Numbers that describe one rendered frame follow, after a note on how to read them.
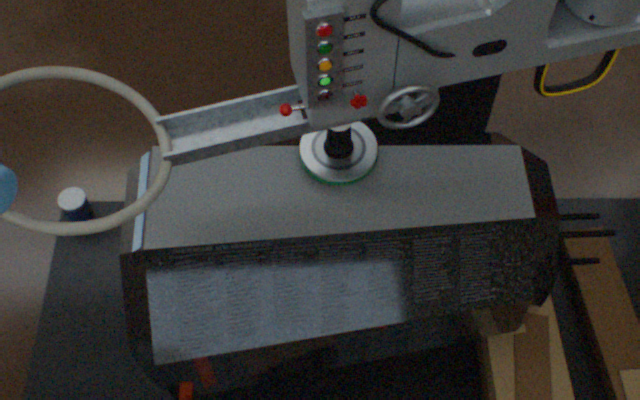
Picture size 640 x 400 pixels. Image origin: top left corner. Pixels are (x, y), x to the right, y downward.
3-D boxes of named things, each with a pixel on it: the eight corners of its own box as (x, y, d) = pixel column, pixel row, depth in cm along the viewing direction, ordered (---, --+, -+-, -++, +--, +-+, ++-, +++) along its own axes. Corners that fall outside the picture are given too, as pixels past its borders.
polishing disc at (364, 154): (377, 120, 218) (378, 117, 217) (376, 183, 206) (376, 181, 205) (302, 117, 218) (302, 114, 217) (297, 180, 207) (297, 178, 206)
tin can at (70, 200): (72, 202, 299) (62, 185, 288) (97, 206, 299) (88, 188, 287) (64, 225, 294) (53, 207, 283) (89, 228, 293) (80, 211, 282)
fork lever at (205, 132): (416, 57, 203) (417, 44, 199) (440, 114, 193) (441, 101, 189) (157, 118, 196) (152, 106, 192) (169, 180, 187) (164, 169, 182)
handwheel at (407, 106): (424, 93, 189) (430, 51, 176) (437, 125, 184) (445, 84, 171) (365, 105, 187) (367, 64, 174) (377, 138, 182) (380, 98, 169)
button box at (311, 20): (339, 93, 175) (340, 1, 151) (342, 102, 174) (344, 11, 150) (305, 101, 174) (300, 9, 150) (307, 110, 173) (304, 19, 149)
